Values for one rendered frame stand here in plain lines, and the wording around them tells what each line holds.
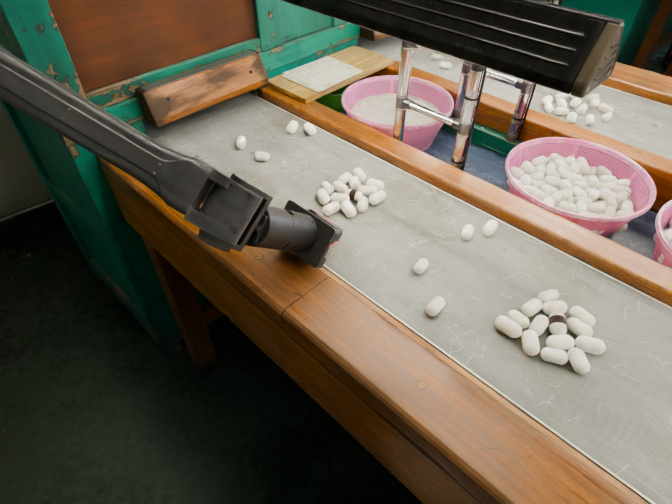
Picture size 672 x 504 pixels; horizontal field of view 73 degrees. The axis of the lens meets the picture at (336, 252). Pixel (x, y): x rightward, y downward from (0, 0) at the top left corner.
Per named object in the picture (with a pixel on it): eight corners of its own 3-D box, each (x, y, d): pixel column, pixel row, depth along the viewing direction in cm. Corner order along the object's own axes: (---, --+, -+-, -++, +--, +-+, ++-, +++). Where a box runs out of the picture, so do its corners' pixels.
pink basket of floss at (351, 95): (454, 165, 105) (462, 128, 98) (339, 162, 106) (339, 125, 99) (440, 110, 124) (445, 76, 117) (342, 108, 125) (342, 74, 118)
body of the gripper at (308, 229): (296, 200, 71) (264, 191, 65) (342, 231, 66) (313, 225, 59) (278, 237, 72) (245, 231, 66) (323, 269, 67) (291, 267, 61)
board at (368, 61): (305, 104, 107) (305, 99, 106) (265, 84, 115) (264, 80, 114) (394, 63, 124) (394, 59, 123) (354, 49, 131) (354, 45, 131)
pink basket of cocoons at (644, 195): (635, 275, 80) (662, 235, 74) (483, 235, 88) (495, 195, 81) (630, 191, 98) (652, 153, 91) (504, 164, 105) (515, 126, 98)
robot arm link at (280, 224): (253, 253, 57) (271, 212, 56) (220, 229, 60) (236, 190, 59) (287, 257, 63) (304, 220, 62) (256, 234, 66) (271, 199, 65)
